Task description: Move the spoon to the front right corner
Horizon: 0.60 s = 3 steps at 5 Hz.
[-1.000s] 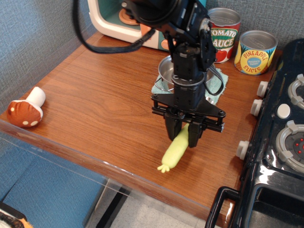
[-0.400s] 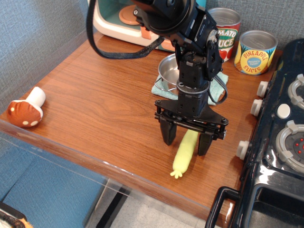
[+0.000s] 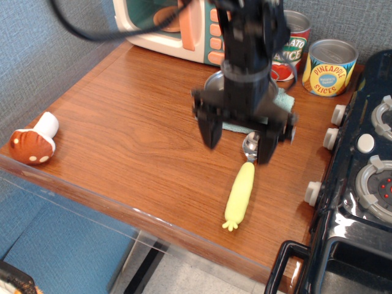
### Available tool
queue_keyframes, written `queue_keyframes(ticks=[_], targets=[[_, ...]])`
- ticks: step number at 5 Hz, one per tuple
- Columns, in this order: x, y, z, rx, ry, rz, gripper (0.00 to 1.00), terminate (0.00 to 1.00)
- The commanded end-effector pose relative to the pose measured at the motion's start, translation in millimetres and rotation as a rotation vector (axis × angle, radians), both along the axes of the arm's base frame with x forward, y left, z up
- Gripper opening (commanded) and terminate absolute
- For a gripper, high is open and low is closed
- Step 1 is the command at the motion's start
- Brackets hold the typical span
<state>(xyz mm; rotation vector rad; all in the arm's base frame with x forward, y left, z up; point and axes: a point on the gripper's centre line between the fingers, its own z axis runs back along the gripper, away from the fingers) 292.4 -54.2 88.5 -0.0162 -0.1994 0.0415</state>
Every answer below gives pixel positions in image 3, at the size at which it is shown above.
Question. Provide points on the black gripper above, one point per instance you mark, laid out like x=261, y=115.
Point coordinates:
x=243, y=90

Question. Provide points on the green handled metal spoon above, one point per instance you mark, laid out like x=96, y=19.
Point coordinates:
x=242, y=187

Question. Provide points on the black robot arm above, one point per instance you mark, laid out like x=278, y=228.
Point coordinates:
x=254, y=32

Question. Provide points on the small steel pot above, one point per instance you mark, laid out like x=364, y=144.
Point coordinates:
x=216, y=82

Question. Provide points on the teal folded cloth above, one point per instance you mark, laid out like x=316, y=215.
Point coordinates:
x=284, y=101

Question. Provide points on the tomato sauce can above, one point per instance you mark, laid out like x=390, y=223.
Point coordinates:
x=287, y=62

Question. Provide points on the white stove knob middle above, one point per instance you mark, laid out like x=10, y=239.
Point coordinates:
x=330, y=138

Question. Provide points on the white stove knob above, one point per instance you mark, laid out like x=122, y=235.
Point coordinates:
x=312, y=192
x=338, y=114
x=330, y=138

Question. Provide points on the white stove knob front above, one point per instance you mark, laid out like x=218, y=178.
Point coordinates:
x=312, y=192

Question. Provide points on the white stove knob rear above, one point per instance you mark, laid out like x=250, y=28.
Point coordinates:
x=338, y=114

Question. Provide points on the teal toy microwave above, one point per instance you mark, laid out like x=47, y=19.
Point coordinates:
x=195, y=35

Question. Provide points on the pineapple slices can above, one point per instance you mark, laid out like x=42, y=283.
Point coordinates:
x=329, y=67

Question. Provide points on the black toy stove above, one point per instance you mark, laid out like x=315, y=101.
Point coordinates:
x=350, y=247

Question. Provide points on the brown plush mushroom toy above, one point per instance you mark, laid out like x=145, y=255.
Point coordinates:
x=36, y=145

